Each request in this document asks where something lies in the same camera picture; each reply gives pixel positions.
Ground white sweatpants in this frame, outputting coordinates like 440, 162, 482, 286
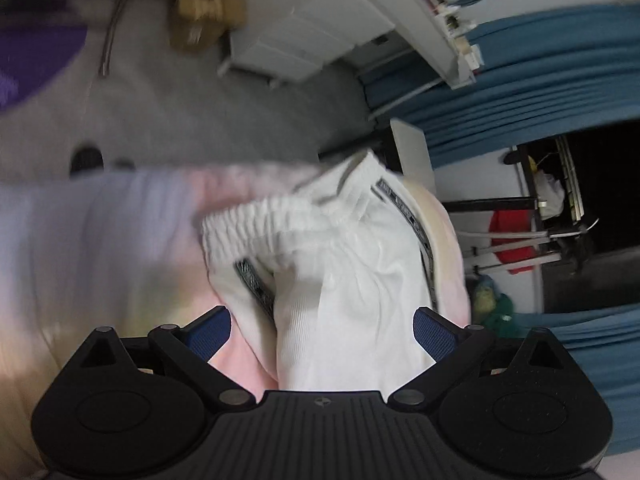
202, 152, 436, 396

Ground green sweatshirt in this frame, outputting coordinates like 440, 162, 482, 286
471, 275, 518, 338

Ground pastel tie-dye bed sheet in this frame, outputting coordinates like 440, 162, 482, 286
0, 164, 471, 480

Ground red garment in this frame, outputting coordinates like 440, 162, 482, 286
487, 209, 537, 276

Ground right blue curtain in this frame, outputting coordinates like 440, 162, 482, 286
514, 304, 640, 455

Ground blue curtain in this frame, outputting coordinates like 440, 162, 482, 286
514, 304, 640, 455
360, 3, 639, 167

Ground dark window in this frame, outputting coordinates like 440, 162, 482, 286
518, 120, 639, 313

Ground left blue curtain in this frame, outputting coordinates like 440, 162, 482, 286
360, 3, 639, 167

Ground white dressing table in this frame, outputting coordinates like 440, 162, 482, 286
218, 0, 475, 88

